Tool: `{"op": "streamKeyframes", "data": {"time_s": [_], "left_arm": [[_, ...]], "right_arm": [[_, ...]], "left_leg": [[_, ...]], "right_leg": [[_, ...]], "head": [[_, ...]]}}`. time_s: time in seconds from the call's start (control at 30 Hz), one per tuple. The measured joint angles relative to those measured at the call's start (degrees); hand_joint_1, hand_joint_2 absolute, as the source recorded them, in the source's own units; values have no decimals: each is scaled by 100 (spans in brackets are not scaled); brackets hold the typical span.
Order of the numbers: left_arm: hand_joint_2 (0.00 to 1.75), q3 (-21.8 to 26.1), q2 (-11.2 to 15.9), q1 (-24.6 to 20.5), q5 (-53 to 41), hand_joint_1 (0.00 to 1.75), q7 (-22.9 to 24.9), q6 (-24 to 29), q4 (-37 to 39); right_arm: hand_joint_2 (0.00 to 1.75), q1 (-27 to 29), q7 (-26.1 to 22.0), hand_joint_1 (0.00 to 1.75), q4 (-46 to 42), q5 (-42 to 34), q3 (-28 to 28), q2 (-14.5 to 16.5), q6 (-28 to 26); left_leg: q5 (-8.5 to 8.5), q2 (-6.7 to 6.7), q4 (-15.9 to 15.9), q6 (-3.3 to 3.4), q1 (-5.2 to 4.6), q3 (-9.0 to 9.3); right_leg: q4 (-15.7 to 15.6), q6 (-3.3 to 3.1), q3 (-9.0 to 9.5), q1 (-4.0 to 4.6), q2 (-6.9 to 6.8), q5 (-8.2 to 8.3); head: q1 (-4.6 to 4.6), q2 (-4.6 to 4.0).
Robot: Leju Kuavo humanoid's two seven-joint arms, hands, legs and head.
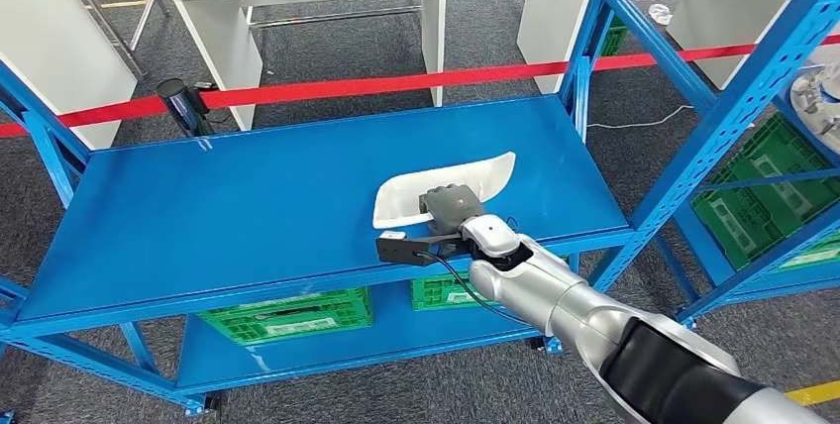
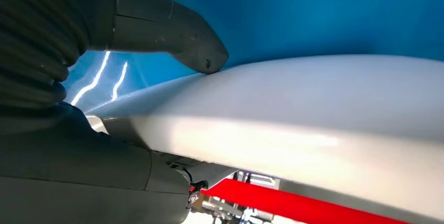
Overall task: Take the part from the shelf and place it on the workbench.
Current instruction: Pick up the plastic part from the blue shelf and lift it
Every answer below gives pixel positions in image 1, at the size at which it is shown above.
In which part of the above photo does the red barrier strap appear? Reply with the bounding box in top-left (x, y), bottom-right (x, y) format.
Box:
top-left (0, 34), bottom-right (840, 140)

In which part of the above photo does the blue metal shelf rack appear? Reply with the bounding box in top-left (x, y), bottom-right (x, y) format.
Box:
top-left (0, 0), bottom-right (840, 419)
top-left (653, 27), bottom-right (840, 329)

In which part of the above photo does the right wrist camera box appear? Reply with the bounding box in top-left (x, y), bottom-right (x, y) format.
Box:
top-left (374, 230), bottom-right (473, 269)

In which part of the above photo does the green plastic crate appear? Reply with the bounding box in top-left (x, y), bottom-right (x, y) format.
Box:
top-left (600, 17), bottom-right (629, 58)
top-left (196, 286), bottom-right (374, 348)
top-left (411, 271), bottom-right (503, 313)
top-left (691, 112), bottom-right (840, 272)

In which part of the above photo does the chrome crossbar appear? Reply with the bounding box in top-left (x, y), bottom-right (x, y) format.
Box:
top-left (246, 4), bottom-right (425, 32)

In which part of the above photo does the white floor cable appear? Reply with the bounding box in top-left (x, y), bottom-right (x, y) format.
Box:
top-left (585, 104), bottom-right (695, 130)

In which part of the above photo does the black stanchion post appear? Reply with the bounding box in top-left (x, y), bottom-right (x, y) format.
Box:
top-left (156, 77), bottom-right (217, 139)

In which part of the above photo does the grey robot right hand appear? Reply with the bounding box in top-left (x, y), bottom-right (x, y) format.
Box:
top-left (417, 183), bottom-right (488, 237)

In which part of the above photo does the black camera cable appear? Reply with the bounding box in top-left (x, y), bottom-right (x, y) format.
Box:
top-left (413, 249), bottom-right (549, 331)

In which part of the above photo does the white plastic panel part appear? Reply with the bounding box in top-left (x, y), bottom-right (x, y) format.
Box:
top-left (372, 152), bottom-right (517, 231)

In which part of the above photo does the metal leg frame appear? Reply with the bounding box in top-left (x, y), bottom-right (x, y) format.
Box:
top-left (46, 0), bottom-right (170, 81)

